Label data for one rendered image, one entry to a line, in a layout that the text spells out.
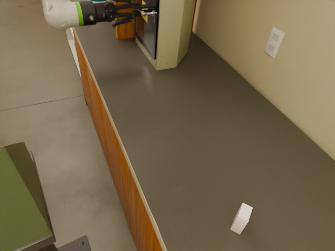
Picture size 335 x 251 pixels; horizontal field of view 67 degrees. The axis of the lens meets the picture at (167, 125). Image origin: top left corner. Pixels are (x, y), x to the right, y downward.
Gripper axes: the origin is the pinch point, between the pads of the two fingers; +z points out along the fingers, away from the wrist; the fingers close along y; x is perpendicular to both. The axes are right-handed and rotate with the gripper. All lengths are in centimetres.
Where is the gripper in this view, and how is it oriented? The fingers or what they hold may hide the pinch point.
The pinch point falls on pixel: (140, 9)
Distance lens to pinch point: 125.9
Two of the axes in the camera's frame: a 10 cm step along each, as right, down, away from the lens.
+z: 9.1, -2.3, 3.5
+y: 0.8, -7.2, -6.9
